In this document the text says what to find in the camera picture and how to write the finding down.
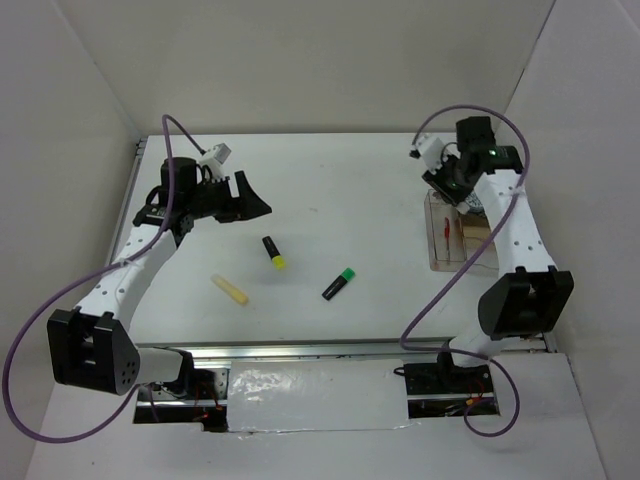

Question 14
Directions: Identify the aluminium front rail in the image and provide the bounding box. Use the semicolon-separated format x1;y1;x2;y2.
134;339;551;362

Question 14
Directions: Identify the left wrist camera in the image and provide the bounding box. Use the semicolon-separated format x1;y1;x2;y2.
200;143;231;165

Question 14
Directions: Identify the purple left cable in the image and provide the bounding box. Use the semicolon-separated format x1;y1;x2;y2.
1;113;206;444

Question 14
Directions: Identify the pale yellow highlighter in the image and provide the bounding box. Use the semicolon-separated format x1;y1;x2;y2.
211;274;249;306

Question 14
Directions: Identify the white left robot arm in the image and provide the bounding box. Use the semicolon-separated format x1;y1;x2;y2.
47;157;272;399

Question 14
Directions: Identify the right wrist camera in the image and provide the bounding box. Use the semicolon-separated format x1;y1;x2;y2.
409;134;445;174

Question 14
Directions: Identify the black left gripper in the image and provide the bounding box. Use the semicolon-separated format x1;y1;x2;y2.
186;171;272;224

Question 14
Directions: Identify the clear compartment organizer box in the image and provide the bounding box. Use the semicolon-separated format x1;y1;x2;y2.
424;190;491;272

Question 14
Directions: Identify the white foil sheet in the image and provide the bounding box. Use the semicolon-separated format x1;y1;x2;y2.
227;359;409;433

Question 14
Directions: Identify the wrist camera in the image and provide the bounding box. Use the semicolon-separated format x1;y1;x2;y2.
200;143;231;165
409;134;445;174

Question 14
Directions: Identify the black yellow-capped highlighter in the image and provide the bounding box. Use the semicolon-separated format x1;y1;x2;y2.
262;236;286;270

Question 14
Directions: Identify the black green-capped highlighter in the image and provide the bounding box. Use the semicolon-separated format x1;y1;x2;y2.
322;268;356;301

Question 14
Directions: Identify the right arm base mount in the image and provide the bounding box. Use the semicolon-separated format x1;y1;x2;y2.
393;353;499;419

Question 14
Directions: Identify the red gel pen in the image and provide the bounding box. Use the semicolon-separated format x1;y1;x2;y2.
443;217;451;262

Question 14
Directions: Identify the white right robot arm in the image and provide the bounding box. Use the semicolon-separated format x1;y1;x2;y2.
410;116;574;392

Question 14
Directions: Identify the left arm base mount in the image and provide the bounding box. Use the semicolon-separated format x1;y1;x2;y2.
133;353;230;433

